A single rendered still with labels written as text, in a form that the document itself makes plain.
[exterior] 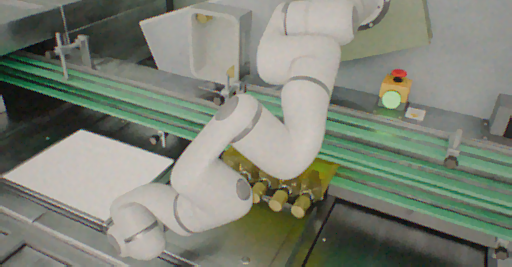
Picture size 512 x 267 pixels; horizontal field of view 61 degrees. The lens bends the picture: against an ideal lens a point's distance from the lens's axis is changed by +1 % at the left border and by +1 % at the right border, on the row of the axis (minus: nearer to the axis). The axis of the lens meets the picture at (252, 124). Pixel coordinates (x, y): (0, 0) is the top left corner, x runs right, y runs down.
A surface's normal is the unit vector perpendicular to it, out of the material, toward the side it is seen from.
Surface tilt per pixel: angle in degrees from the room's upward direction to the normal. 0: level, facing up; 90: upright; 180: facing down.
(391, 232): 90
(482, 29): 0
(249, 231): 90
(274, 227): 90
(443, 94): 0
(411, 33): 4
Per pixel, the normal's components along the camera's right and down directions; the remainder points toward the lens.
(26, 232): 0.04, -0.86
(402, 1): -0.41, 0.41
